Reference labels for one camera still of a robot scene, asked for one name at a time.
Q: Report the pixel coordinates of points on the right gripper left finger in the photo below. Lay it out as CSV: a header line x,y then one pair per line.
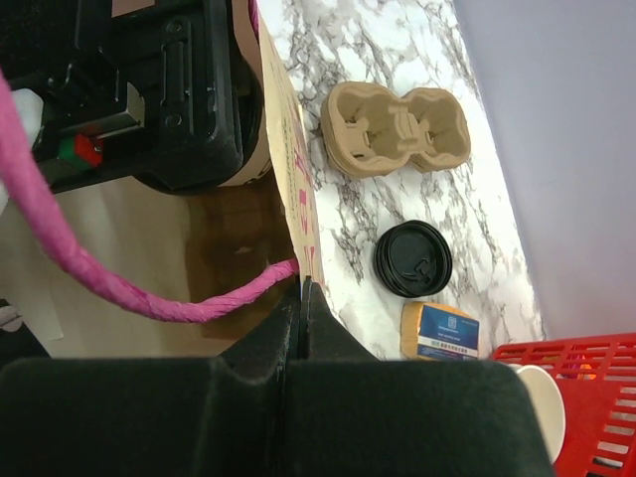
x,y
210,416

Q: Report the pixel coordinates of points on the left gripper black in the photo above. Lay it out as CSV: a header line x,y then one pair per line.
x,y
167,92

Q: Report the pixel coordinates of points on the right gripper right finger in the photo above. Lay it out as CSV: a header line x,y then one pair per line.
x,y
361,416

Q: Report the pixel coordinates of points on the white paper cup stack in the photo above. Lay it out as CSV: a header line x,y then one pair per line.
x,y
548,405

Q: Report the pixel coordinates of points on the blue orange sponge pack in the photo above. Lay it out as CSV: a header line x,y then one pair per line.
x,y
436,332

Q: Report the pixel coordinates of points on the cardboard cup carrier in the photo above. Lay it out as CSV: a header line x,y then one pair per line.
x,y
369,131

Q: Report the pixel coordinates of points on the red plastic basket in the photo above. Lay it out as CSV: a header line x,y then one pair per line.
x,y
596,378

